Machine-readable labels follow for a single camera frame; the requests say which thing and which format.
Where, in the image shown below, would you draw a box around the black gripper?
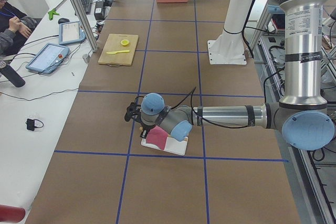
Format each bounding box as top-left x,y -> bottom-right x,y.
136,115 -> 152,138

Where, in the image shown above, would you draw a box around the pink microfibre cloth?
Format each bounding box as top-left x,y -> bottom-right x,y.
145,126 -> 169,150

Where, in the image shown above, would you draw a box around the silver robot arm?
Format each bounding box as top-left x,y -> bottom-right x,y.
136,0 -> 335,151

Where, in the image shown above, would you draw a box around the black water bottle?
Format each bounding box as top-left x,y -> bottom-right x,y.
0,60 -> 26,88

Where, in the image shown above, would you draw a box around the white towel rack tray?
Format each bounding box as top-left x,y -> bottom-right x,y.
141,136 -> 188,156

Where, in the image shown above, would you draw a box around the yellow plastic knife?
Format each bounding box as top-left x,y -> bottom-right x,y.
106,49 -> 130,55

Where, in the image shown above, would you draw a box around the yellow lemon slices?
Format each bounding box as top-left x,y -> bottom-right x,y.
120,39 -> 130,46

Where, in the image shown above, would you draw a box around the bamboo cutting board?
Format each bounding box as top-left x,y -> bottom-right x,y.
98,34 -> 139,66

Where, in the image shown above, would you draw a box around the near blue teach pendant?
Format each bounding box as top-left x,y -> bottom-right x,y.
26,43 -> 70,74

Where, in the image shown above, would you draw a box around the blue teach pendant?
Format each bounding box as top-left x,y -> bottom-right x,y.
58,21 -> 86,45
26,43 -> 70,74

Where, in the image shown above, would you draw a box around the far blue teach pendant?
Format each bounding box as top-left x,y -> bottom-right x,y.
58,21 -> 86,45

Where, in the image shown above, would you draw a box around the black power adapter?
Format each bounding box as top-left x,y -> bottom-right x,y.
94,1 -> 105,20

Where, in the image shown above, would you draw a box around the black computer mouse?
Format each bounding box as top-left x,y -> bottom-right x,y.
58,18 -> 70,24

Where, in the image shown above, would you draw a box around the green plastic clamp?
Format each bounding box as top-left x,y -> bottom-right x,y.
48,8 -> 60,20

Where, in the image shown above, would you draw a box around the red cylinder object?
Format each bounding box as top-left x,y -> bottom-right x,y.
0,205 -> 26,223

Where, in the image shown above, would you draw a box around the seated person dark jacket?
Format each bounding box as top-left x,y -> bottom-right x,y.
1,0 -> 37,56

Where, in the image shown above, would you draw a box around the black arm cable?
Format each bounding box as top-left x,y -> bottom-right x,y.
124,86 -> 257,128

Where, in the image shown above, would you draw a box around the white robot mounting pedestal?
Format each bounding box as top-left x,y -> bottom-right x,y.
207,0 -> 253,65

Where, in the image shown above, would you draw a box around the aluminium frame post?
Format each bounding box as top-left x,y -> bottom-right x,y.
70,0 -> 98,52

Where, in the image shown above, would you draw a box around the aluminium side frame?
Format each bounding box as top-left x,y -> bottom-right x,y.
248,0 -> 336,224

